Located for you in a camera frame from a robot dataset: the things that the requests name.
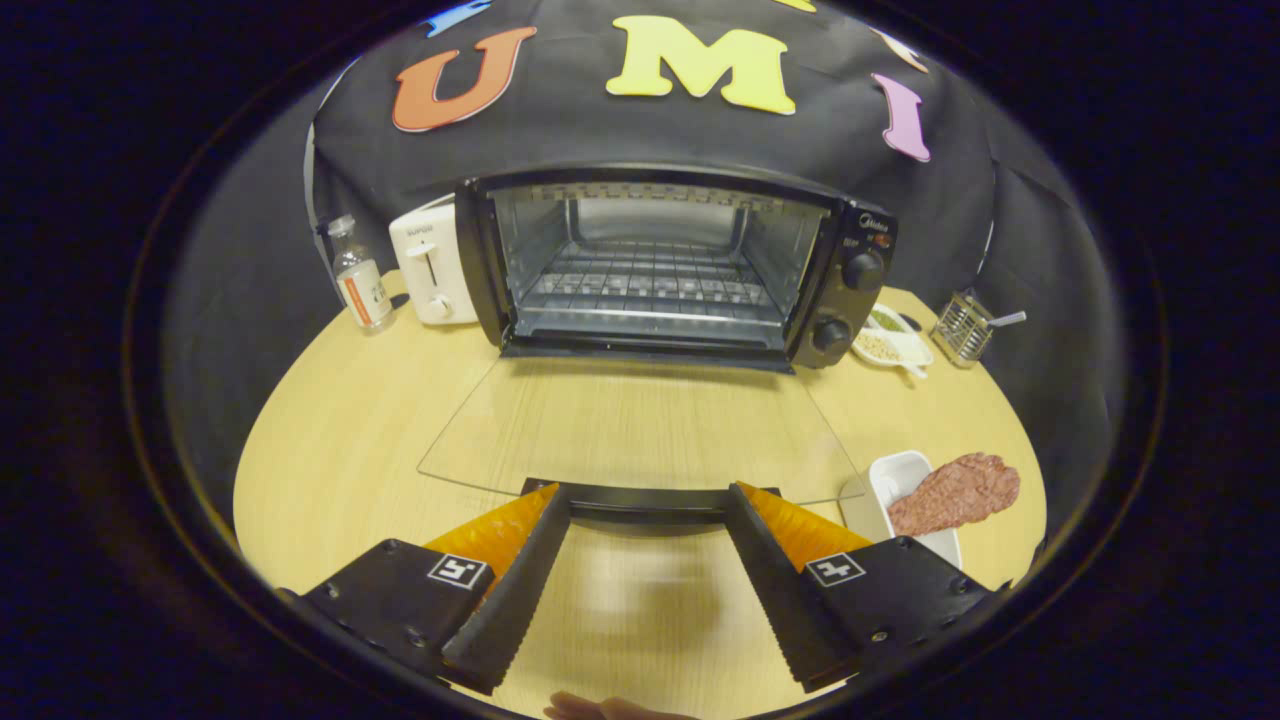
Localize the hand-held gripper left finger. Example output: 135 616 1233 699
278 483 573 696

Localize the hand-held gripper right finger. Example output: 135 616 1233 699
727 482 1001 694

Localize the red meat slice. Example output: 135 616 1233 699
887 452 1022 537

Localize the black toaster oven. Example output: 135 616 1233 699
417 163 898 526

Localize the white bread toaster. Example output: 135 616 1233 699
388 195 479 327

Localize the white rectangular tray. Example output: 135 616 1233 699
838 450 963 571

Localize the white divided spice dish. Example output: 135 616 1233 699
852 303 935 380

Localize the clear bottle orange label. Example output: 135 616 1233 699
326 214 395 334

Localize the black backdrop cloth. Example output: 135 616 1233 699
160 0 1121 541

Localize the metal wire utensil holder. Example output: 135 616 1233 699
932 289 994 369

